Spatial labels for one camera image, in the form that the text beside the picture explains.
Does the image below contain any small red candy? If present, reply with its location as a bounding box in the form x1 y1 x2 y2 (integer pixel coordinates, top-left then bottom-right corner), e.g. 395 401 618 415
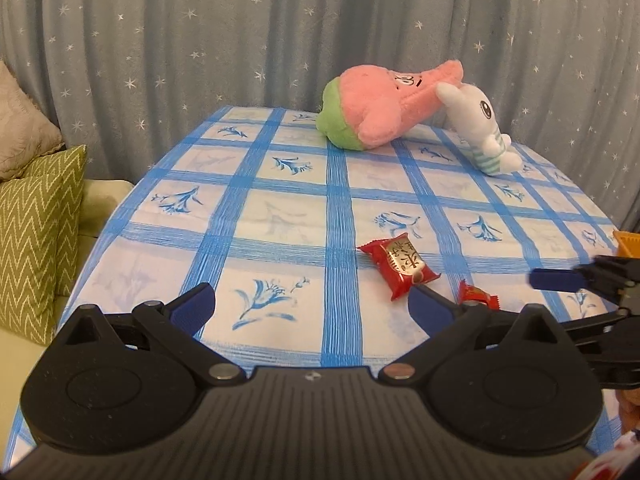
458 280 500 310

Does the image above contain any red candy with gold label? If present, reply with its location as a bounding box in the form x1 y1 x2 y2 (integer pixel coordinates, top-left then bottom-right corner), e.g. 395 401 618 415
358 232 440 301

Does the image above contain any person's right hand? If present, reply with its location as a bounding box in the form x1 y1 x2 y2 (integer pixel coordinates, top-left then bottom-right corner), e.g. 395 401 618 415
615 389 640 434

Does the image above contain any orange plastic tray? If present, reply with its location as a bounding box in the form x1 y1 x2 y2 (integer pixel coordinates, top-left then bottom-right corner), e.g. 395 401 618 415
613 231 640 259

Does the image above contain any blue checkered tablecloth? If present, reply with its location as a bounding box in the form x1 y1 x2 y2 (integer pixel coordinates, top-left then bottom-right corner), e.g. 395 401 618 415
4 104 632 470

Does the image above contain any green sofa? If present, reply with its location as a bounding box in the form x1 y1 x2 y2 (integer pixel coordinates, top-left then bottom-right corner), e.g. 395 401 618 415
0 178 136 476

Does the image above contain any green zigzag cushion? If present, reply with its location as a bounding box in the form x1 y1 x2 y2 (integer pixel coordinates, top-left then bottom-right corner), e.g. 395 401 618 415
1 145 87 344

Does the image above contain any white bunny plush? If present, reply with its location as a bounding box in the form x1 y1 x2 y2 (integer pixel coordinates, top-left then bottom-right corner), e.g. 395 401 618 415
436 82 523 177

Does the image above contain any pink plush toy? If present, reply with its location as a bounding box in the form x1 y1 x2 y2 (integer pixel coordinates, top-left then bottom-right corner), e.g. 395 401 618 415
316 60 463 151

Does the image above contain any beige cushion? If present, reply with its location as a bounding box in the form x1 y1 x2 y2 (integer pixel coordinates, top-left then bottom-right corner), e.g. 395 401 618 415
0 62 64 181

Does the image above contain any blue star curtain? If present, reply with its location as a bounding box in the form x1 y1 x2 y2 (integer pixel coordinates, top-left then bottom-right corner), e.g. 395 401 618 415
1 0 639 229

